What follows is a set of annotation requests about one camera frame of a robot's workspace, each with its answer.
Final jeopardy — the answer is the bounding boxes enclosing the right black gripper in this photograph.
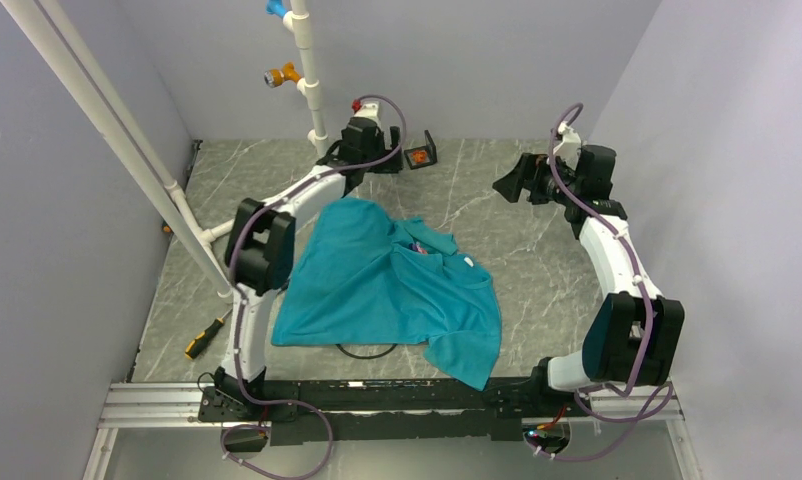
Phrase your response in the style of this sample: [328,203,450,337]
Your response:
[493,153,581,206]

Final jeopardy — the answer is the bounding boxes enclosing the black square frame holder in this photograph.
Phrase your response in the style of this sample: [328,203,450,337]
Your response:
[403,130,438,170]

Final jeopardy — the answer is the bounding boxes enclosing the orange brooch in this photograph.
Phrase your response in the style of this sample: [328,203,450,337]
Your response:
[410,150,429,164]

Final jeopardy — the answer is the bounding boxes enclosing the teal t-shirt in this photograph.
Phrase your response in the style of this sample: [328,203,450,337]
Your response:
[271,198,502,390]

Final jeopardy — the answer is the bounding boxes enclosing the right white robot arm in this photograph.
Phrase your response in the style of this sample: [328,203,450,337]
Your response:
[493,145,685,415]

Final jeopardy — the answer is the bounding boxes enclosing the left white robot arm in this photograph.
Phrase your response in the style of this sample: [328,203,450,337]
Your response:
[213,117,406,420]

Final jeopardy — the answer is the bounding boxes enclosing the orange flashlight on pipe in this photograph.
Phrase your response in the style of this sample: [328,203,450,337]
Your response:
[263,62,302,88]

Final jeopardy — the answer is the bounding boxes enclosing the colourful flower plush patch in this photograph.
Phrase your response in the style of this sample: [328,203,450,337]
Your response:
[409,243,429,255]

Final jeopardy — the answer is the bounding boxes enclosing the blue fitting on pipe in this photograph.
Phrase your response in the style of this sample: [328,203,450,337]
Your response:
[265,0,289,19]

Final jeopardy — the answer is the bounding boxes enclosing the yellow black screwdriver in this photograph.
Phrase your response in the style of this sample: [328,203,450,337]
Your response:
[184,310,232,360]

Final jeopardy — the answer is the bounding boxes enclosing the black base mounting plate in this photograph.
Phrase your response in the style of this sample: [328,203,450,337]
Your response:
[197,377,584,446]

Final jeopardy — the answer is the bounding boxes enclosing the white PVC pipe stand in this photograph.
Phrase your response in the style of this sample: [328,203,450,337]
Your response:
[0,0,333,303]

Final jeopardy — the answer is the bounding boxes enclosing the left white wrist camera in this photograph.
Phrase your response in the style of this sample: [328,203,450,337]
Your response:
[352,99,382,129]

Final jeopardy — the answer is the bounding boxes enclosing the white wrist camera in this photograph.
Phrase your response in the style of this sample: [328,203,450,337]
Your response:
[552,121,582,163]
[352,99,382,129]

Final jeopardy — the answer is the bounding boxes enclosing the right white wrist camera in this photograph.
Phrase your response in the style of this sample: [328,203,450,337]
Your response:
[552,121,582,163]

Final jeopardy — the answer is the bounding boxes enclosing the black coiled cable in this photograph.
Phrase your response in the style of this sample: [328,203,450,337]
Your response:
[335,343,398,361]

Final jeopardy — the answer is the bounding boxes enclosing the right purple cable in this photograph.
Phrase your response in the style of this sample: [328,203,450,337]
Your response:
[526,102,675,464]

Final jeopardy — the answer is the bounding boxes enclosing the aluminium rail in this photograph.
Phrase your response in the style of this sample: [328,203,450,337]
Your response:
[98,382,684,430]

